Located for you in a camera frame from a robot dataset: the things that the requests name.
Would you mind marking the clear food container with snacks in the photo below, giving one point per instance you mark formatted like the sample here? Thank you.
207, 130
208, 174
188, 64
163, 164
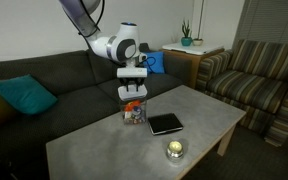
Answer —
134, 113

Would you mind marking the white rectangular lid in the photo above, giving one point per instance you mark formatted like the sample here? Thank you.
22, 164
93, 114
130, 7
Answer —
132, 94

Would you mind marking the teal pot with plant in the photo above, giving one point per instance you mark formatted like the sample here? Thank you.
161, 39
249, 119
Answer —
186, 41

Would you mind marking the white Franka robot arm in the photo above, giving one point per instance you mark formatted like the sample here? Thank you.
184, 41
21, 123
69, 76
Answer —
117, 46

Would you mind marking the small white plant pot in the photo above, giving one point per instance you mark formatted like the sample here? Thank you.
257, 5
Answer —
197, 42

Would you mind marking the teal pillow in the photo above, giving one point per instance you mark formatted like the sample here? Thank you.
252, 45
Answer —
24, 95

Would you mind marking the white board on cabinet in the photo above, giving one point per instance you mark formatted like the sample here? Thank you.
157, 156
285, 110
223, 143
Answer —
194, 49

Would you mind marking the wooden table leg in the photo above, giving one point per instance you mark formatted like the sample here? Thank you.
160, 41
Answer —
225, 140

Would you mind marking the black spiral notebook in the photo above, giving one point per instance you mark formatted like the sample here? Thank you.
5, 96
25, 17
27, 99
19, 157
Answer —
165, 123

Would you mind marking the candle in silver tin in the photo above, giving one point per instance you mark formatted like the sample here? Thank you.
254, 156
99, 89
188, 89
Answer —
175, 150

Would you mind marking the striped armchair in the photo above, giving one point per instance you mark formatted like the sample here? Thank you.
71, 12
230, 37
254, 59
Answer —
250, 86

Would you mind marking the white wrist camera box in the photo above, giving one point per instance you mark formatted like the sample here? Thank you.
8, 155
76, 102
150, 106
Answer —
132, 72

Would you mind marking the blue pillow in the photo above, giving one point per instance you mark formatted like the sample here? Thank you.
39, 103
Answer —
157, 63

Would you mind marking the dark grey sofa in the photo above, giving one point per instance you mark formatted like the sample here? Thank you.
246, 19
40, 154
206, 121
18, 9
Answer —
77, 96

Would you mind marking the grey window blinds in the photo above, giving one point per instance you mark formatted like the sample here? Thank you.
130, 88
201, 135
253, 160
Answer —
270, 20

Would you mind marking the wooden side cabinet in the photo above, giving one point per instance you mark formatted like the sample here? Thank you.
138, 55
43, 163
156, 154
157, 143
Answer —
190, 66

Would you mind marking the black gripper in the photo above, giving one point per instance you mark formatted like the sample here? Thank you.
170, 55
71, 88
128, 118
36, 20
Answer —
132, 81

